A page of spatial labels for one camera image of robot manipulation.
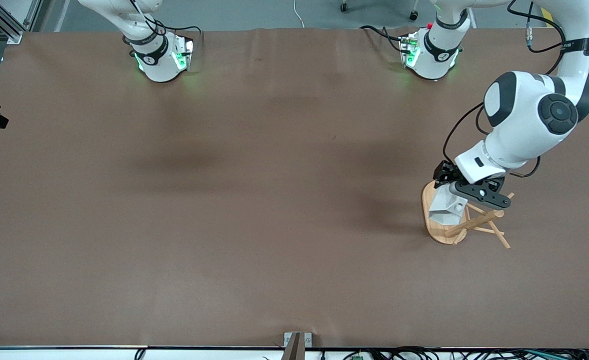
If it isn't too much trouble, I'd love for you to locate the black right base cable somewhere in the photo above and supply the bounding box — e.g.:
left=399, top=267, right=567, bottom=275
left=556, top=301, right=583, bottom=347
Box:
left=162, top=24, right=204, bottom=53

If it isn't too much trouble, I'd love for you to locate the black base cable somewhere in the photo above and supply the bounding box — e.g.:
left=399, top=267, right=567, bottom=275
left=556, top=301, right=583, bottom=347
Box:
left=162, top=24, right=204, bottom=53
left=359, top=24, right=406, bottom=54

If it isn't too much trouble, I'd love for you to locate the brown table cover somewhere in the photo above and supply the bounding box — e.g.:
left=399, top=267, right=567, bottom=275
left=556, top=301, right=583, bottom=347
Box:
left=0, top=27, right=589, bottom=349

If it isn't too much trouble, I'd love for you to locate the wooden cup rack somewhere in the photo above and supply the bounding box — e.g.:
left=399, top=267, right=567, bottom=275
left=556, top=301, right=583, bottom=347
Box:
left=421, top=180, right=516, bottom=250

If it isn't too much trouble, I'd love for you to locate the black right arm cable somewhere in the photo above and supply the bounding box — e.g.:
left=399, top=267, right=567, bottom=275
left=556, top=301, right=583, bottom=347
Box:
left=128, top=0, right=168, bottom=37

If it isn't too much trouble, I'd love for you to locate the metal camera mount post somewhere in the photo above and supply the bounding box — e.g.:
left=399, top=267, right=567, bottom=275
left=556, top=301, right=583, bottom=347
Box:
left=281, top=331, right=314, bottom=360

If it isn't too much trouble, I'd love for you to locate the aluminium frame profile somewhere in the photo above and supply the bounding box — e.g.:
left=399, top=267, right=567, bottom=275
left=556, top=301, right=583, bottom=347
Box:
left=0, top=0, right=43, bottom=45

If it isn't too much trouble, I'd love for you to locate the black left base cable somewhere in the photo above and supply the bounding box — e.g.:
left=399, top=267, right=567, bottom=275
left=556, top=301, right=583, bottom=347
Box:
left=359, top=24, right=406, bottom=54

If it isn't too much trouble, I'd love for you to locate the white hexagonal cup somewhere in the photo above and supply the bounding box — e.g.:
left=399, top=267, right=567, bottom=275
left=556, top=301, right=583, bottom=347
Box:
left=428, top=182, right=469, bottom=226

